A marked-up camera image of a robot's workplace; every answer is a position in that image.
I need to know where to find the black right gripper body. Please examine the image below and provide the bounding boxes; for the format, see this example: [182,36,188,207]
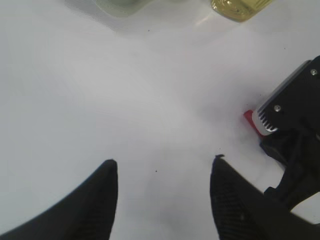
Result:
[260,129,320,210]

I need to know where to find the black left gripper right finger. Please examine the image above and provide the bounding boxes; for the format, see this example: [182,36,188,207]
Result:
[209,154,320,240]

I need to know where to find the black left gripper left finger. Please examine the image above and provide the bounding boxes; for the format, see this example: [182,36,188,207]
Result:
[0,159,118,240]

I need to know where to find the red marker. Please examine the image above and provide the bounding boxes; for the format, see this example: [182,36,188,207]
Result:
[243,109,264,138]

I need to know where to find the yellow tea bottle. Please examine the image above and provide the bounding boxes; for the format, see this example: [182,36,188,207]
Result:
[211,0,273,22]

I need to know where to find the pale green wavy plate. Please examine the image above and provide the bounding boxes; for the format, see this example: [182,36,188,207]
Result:
[65,0,150,18]

